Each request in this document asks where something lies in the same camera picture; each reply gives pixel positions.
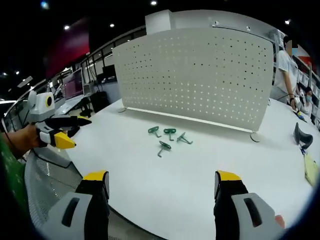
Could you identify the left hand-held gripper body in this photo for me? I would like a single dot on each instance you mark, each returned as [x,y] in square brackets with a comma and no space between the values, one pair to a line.
[41,105]

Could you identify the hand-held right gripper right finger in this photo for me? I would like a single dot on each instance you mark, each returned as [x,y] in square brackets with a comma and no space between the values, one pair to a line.
[246,212]

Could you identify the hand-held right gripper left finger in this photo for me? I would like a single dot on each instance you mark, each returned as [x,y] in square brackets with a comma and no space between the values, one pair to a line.
[75,215]

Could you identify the green hook assembly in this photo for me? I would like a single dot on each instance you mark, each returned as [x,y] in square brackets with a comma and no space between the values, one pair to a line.
[163,148]
[170,132]
[183,138]
[154,131]

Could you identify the white perforated mounting plate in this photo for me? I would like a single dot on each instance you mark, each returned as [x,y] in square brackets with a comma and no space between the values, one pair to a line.
[195,80]

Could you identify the person's left hand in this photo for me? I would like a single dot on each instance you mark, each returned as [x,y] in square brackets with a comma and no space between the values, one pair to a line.
[23,140]

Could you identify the open laptop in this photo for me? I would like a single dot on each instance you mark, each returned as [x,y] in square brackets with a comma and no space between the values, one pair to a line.
[71,92]

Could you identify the black office chair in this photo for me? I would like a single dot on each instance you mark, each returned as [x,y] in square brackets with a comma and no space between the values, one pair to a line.
[99,101]

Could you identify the grey mesh office chair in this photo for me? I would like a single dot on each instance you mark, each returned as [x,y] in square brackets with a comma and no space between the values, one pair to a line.
[47,180]

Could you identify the person's green sleeve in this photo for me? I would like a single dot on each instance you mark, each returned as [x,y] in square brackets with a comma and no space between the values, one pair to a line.
[12,180]

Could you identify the yellow paper pad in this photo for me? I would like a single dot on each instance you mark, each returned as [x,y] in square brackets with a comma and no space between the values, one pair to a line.
[311,170]

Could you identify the black curved headrest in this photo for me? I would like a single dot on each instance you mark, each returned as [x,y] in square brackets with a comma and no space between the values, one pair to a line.
[301,137]

